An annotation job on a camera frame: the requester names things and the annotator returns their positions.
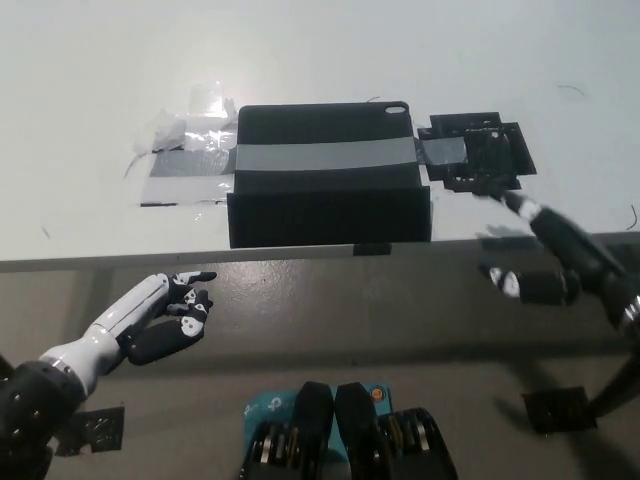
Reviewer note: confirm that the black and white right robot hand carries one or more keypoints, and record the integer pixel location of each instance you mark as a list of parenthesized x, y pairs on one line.
[(575, 250)]

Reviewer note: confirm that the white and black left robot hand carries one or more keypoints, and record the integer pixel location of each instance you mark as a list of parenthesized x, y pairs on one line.
[(125, 312)]

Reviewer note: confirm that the black folding tablet cover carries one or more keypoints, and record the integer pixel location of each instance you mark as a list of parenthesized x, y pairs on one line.
[(325, 215)]

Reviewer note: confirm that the black robot torso blocks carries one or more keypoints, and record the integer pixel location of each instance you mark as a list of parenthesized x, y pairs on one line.
[(355, 440)]

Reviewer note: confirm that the black tape floor marker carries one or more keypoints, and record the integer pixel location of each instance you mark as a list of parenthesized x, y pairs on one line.
[(100, 430), (557, 410)]

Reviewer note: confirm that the teal router box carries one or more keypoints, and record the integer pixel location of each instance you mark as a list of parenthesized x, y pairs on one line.
[(262, 406)]

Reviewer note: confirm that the crumpled clear plastic tape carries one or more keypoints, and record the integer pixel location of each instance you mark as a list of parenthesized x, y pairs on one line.
[(200, 140)]

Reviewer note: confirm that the small black tape piece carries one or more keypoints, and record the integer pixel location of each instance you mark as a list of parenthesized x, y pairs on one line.
[(372, 249)]

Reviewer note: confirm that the grey duct tape strip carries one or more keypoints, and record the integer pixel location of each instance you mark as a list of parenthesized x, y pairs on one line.
[(325, 156)]

